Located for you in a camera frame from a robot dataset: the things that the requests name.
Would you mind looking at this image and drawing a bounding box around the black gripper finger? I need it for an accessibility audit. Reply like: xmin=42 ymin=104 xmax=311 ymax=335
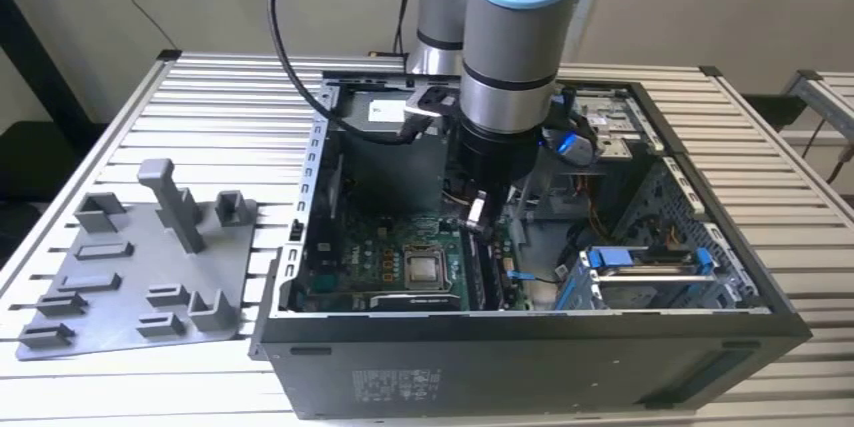
xmin=486 ymin=189 xmax=510 ymax=237
xmin=462 ymin=190 xmax=494 ymax=238

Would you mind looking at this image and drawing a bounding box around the black RAM slot bank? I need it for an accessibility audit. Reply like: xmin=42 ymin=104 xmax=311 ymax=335
xmin=459 ymin=226 xmax=486 ymax=312

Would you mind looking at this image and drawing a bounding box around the CPU socket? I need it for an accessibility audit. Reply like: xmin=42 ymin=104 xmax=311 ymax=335
xmin=397 ymin=243 xmax=457 ymax=294

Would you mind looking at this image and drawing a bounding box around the silver CPU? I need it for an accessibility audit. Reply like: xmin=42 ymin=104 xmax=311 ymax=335
xmin=407 ymin=256 xmax=447 ymax=289

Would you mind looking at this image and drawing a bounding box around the grey power supply unit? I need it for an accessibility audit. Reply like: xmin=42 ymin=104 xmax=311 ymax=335
xmin=330 ymin=91 xmax=462 ymax=213

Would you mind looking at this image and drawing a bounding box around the green motherboard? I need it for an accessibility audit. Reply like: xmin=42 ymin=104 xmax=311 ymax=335
xmin=292 ymin=211 xmax=535 ymax=316

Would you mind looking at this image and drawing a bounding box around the grey metal drive cage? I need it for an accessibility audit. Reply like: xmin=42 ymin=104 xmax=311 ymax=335
xmin=513 ymin=86 xmax=666 ymax=221

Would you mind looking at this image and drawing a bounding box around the black graphics card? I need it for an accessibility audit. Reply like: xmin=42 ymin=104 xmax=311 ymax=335
xmin=366 ymin=294 xmax=466 ymax=313

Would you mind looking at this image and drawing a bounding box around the hard disk in blue carrier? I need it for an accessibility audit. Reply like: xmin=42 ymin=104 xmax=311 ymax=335
xmin=578 ymin=246 xmax=719 ymax=311

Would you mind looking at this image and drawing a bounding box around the black open PC case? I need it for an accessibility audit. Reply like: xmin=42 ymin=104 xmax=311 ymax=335
xmin=250 ymin=69 xmax=816 ymax=423

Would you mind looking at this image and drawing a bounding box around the black box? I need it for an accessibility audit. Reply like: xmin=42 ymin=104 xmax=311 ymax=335
xmin=738 ymin=92 xmax=810 ymax=134

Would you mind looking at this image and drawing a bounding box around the grey parts rack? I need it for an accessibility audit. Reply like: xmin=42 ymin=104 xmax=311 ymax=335
xmin=14 ymin=157 xmax=260 ymax=362

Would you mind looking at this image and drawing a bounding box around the wire with blue connector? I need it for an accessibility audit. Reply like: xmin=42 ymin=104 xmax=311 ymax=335
xmin=506 ymin=270 xmax=579 ymax=286

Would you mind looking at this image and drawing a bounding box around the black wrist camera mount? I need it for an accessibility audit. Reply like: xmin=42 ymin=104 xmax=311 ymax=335
xmin=399 ymin=85 xmax=463 ymax=146

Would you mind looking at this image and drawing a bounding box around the orange data wire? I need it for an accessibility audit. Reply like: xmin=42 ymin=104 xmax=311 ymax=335
xmin=577 ymin=174 xmax=615 ymax=243

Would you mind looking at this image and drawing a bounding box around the black camera cable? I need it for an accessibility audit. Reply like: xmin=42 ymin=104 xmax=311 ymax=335
xmin=266 ymin=0 xmax=419 ymax=146

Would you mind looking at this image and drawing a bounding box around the aluminium frame table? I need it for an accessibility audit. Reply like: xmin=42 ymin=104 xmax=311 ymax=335
xmin=777 ymin=69 xmax=854 ymax=146

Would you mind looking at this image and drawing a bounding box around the dark hanging cable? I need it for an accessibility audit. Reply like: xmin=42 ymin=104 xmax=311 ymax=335
xmin=800 ymin=114 xmax=854 ymax=186

